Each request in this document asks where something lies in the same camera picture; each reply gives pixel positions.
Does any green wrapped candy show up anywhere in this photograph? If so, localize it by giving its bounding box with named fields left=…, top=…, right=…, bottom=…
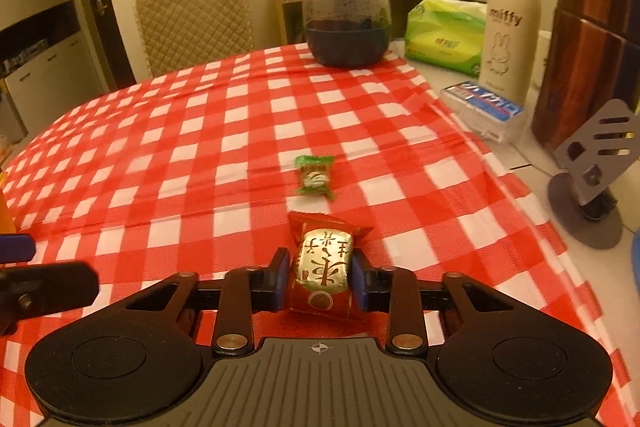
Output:
left=292, top=154, right=336, bottom=200

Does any blue and white box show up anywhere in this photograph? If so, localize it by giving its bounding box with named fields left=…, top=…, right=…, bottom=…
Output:
left=439, top=80, right=530, bottom=144

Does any red and gold candy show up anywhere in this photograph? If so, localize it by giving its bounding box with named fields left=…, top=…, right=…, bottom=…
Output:
left=287, top=210, right=375, bottom=319

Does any striped wooden cutting board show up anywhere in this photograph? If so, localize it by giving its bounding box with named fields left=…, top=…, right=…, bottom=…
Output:
left=530, top=0, right=640, bottom=156

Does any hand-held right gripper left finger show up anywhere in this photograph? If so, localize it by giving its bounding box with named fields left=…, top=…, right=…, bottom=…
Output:
left=125, top=248, right=291, bottom=356

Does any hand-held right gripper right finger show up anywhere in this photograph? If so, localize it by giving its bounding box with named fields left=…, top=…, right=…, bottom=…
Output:
left=350, top=252, right=517, bottom=354

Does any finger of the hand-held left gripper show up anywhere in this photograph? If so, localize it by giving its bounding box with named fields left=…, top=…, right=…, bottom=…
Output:
left=0, top=232, right=36, bottom=264
left=0, top=260, right=100, bottom=334

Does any green tissue pack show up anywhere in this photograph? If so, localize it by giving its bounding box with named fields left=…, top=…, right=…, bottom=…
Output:
left=404, top=0, right=489, bottom=76

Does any grey metal phone stand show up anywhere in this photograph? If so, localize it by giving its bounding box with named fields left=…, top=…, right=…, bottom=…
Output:
left=547, top=99, right=640, bottom=250

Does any beige quilted chair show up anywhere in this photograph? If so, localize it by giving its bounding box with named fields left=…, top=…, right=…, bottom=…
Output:
left=133, top=0, right=255, bottom=79

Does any white thermos bottle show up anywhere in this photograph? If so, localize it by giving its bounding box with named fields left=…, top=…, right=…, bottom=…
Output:
left=478, top=0, right=544, bottom=106

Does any wooden shelf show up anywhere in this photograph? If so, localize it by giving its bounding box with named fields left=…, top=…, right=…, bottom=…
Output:
left=272, top=0, right=489, bottom=46

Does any black and white cabinet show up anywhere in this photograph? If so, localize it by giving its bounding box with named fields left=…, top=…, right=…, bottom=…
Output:
left=0, top=0, right=109, bottom=144

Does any glass jar with dark liquid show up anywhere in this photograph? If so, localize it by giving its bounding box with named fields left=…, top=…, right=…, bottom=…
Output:
left=302, top=0, right=393, bottom=69

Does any red checkered tablecloth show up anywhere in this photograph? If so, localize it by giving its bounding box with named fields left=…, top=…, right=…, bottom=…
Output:
left=0, top=43, right=632, bottom=427

